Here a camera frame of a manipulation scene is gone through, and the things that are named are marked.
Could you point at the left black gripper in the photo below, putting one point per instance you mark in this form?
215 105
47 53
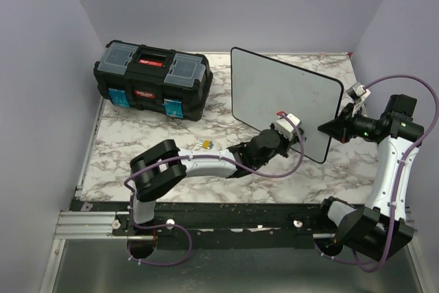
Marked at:
287 143

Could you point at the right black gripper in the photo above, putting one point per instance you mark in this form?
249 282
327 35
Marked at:
341 128

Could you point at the white dry-erase whiteboard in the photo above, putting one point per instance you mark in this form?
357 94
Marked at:
261 87

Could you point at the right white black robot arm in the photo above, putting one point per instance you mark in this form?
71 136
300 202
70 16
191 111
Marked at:
377 228

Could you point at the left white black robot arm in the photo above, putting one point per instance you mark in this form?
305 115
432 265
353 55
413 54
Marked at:
156 171

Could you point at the yellow hex key set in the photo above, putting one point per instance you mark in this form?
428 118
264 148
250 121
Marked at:
205 144

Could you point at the black plastic toolbox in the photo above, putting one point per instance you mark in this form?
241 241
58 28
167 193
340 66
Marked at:
165 81

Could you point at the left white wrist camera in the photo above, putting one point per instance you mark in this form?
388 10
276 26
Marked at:
286 124

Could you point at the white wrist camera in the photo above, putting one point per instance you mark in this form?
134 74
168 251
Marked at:
358 93
286 124

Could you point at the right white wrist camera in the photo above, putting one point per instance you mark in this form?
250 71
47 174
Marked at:
358 93

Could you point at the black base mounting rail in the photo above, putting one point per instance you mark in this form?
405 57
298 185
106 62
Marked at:
220 225

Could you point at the aluminium extrusion frame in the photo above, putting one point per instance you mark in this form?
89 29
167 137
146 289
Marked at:
86 257

